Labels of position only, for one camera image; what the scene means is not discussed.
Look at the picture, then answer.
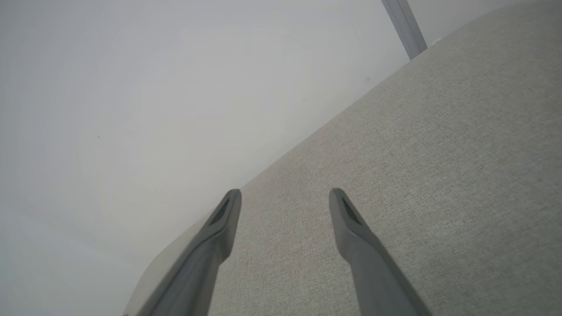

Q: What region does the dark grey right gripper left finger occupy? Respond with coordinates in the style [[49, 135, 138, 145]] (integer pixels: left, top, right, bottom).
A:
[[135, 188, 242, 316]]

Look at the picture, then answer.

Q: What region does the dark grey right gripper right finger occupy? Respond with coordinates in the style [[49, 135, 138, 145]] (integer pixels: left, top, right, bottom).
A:
[[329, 187, 434, 316]]

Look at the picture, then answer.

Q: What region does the grey fabric sofa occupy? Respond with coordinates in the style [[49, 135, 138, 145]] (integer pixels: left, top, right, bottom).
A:
[[123, 0, 562, 316]]

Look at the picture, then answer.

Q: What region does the grey wall post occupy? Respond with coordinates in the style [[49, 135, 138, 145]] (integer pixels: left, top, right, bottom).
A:
[[381, 0, 428, 61]]

